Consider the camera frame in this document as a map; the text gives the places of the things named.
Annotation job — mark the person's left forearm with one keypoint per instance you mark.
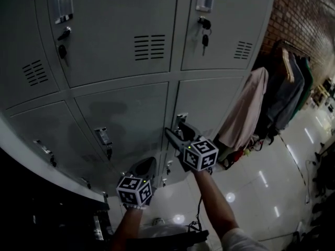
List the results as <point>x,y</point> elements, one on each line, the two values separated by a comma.
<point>128,229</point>

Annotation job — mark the yellow-green small object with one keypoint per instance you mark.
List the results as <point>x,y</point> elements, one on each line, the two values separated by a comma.
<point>246,152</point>

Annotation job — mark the black counter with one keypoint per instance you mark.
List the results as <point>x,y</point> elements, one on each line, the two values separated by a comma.
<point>39,213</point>

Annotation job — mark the grey hooded jacket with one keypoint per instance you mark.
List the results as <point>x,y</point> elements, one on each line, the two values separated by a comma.
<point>285,95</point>

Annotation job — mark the red bag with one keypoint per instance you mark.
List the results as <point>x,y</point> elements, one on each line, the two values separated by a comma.
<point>236,155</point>

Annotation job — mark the grey metal locker cabinet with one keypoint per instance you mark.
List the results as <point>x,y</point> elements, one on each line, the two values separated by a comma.
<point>117,88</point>

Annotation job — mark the wooden stool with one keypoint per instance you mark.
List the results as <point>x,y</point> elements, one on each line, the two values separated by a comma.
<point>322,94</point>

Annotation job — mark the pale pink coat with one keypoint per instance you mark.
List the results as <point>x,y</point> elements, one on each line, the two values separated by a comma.
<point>243,108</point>

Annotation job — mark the black office chair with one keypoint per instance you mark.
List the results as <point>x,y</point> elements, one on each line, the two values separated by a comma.
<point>324,176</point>

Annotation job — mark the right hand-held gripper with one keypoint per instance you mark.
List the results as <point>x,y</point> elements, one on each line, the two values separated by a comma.
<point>200,154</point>

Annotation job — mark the beige garment on wooden hanger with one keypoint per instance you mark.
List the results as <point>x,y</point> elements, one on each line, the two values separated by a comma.
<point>288,67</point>

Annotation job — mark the person's white shirt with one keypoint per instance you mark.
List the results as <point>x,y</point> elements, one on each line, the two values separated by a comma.
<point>162,230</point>

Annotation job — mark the black-headed locker key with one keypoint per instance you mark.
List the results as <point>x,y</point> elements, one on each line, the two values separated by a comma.
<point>205,39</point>
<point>62,51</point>

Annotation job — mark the green garment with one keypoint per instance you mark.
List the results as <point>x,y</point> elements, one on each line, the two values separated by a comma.
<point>306,88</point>

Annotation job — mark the person's right forearm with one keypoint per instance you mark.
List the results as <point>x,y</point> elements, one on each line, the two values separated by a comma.
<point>214,203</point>

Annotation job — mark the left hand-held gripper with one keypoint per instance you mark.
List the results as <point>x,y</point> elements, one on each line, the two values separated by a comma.
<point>132,191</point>

